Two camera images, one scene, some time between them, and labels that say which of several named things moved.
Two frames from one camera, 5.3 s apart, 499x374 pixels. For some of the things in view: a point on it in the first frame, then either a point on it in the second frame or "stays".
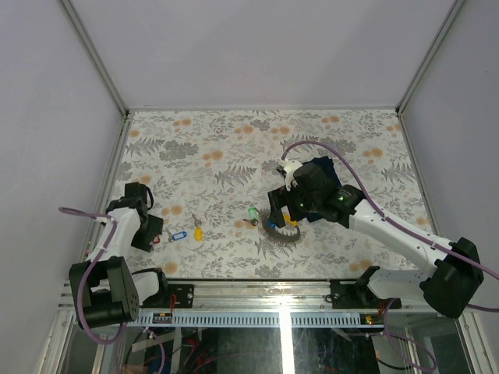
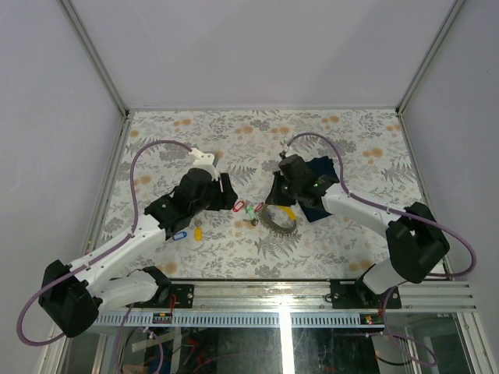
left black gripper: (146, 241) → (227, 199)
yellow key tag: (199, 234) stays
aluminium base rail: (262, 294) stays
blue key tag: (179, 235) stays
